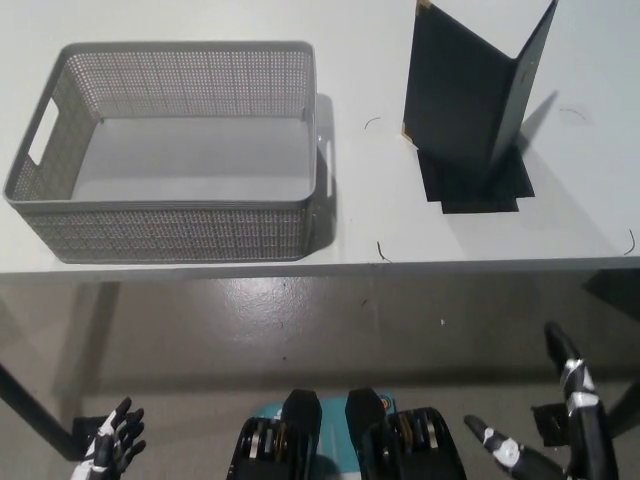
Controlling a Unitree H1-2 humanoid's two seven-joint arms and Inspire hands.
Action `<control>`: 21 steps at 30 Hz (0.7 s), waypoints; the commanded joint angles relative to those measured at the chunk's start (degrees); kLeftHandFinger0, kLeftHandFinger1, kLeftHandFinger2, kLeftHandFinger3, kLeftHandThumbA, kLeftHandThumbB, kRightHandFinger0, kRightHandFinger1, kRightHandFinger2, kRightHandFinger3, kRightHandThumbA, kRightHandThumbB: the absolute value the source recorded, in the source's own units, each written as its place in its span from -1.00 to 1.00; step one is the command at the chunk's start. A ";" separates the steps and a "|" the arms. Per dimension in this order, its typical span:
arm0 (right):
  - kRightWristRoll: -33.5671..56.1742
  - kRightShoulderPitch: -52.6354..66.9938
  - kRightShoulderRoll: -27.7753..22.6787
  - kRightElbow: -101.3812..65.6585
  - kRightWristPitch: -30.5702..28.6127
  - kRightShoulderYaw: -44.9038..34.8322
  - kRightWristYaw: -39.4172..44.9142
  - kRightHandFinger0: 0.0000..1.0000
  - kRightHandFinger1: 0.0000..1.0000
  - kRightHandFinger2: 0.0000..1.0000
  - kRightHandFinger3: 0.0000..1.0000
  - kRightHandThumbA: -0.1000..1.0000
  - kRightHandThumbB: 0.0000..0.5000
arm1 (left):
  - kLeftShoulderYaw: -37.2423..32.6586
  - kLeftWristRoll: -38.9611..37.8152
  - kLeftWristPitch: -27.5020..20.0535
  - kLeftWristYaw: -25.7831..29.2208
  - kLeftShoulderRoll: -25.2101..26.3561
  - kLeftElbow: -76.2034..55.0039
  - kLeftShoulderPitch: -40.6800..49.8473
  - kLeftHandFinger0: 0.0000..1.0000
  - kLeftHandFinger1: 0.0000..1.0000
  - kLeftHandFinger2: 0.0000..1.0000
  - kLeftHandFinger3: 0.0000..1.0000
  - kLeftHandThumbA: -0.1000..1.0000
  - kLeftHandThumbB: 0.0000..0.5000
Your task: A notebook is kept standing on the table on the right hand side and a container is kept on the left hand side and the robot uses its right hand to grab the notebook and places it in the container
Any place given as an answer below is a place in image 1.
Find robot body black teal blocks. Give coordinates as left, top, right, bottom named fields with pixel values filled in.
left=227, top=388, right=470, bottom=480

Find robot right hand white black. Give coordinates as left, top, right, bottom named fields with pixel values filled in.
left=463, top=321, right=617, bottom=480

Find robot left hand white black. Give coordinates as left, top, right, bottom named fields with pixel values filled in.
left=69, top=396, right=148, bottom=480

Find black metal table leg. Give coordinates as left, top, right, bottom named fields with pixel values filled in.
left=0, top=358, right=82, bottom=462

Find grey perforated plastic basket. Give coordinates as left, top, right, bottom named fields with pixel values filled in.
left=2, top=40, right=335, bottom=265

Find black tape patch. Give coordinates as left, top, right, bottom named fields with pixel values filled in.
left=415, top=146, right=535, bottom=216

